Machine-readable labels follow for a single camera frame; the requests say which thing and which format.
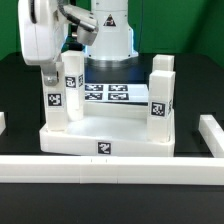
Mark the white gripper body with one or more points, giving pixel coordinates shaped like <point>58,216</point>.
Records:
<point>43,31</point>

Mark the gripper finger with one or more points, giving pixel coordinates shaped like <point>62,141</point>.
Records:
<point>51,73</point>

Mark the white desk tabletop tray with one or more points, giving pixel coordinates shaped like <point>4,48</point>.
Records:
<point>108,130</point>

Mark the white front fence bar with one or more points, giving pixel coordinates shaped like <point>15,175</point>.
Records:
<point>111,170</point>

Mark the white fence bar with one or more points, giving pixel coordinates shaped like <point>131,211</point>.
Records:
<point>111,170</point>
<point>212,134</point>

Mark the white right fence bar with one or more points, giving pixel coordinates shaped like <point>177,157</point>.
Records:
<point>212,134</point>

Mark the white marker base plate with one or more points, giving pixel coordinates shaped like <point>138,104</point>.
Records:
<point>134,93</point>

